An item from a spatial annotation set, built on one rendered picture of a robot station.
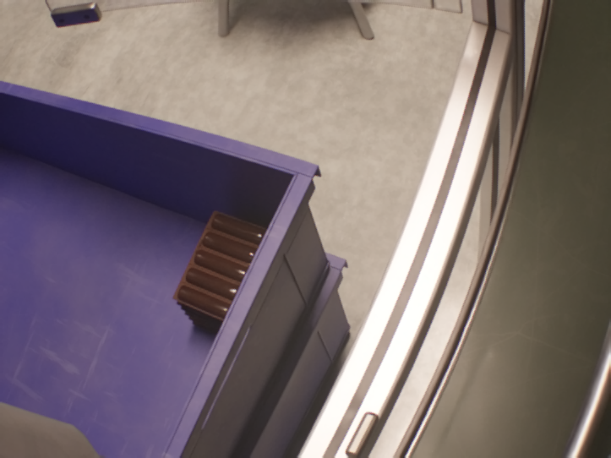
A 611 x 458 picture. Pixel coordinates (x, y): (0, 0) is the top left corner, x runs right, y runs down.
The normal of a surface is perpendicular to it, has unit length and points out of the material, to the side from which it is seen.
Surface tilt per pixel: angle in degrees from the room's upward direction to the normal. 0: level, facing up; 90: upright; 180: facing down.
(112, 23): 0
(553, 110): 2
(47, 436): 66
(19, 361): 0
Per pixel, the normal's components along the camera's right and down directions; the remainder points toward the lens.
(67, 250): -0.16, -0.41
